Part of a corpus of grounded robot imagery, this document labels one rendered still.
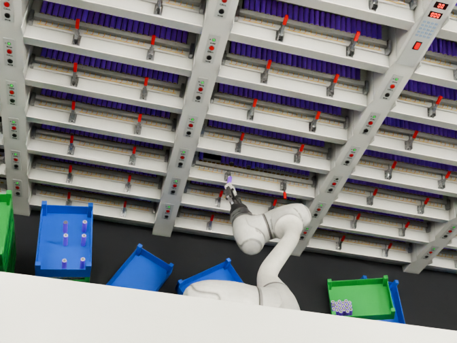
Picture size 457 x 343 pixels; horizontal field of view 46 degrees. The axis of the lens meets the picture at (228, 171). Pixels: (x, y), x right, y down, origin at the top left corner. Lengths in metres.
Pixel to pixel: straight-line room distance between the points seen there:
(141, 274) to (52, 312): 2.05
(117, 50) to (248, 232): 0.81
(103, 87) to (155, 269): 0.97
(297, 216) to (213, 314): 1.35
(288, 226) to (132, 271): 1.00
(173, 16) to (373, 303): 1.73
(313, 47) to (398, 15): 0.30
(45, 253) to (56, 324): 1.62
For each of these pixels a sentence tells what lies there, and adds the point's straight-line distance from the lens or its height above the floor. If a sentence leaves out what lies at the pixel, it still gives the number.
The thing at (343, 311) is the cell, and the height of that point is 0.08.
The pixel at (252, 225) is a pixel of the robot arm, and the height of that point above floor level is 0.77.
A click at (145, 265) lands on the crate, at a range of 2.71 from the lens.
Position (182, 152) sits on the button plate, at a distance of 2.34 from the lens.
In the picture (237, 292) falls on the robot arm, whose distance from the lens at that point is 1.47.
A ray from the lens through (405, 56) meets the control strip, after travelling 2.10.
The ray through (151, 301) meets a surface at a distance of 0.66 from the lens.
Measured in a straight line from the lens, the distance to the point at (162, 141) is 2.31.
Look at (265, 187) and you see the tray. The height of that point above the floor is 0.49.
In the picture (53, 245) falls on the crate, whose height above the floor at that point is 0.40.
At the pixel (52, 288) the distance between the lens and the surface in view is 0.66.
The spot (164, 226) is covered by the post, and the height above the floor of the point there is 0.09.
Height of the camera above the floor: 2.30
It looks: 46 degrees down
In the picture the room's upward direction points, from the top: 20 degrees clockwise
